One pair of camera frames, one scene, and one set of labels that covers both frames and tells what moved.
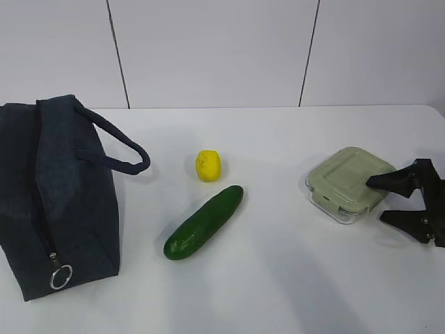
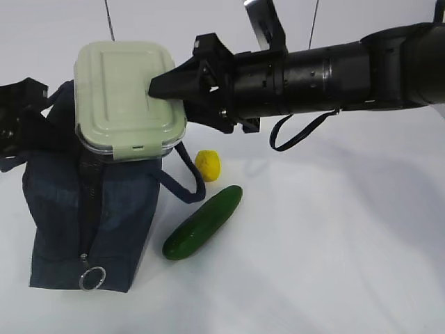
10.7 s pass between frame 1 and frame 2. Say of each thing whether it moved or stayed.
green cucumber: stayed
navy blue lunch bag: moved
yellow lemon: stayed
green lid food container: moved
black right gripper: moved
